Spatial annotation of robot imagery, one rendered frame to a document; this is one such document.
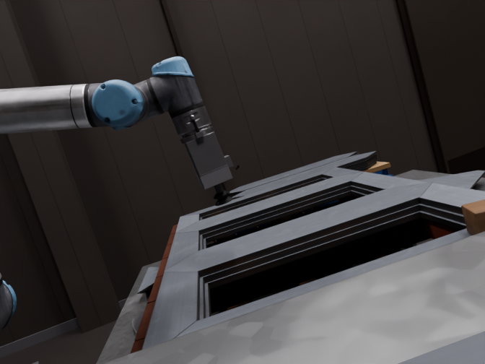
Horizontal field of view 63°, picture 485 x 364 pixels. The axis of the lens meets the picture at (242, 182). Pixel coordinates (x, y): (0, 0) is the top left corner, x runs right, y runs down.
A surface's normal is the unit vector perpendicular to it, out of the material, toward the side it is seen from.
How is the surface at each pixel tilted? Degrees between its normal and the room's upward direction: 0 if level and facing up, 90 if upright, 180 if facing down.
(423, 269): 0
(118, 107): 94
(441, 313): 0
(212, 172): 92
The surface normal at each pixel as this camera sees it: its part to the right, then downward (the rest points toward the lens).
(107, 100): 0.11, 0.17
